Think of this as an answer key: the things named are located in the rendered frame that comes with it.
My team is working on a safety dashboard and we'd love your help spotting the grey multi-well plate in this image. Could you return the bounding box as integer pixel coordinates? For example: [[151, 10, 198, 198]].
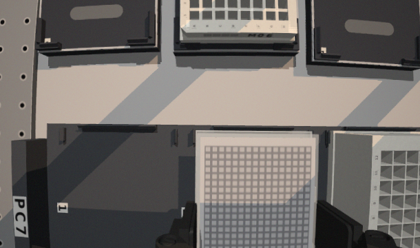
[[195, 130, 319, 248]]

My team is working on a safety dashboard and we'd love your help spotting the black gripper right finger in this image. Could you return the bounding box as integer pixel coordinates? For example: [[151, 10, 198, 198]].
[[315, 200, 402, 248]]

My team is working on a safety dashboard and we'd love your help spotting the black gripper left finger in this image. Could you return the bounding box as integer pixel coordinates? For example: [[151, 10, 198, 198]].
[[156, 201, 197, 248]]

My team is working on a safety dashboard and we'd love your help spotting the grey perforated base plate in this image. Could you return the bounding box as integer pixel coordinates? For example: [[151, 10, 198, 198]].
[[0, 0, 38, 248]]

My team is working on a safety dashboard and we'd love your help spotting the grey deep-well block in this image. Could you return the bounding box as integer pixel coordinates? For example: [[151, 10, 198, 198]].
[[326, 131, 420, 248]]

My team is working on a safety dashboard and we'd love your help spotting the white well plate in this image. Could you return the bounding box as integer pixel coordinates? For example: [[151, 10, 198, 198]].
[[180, 0, 297, 43]]

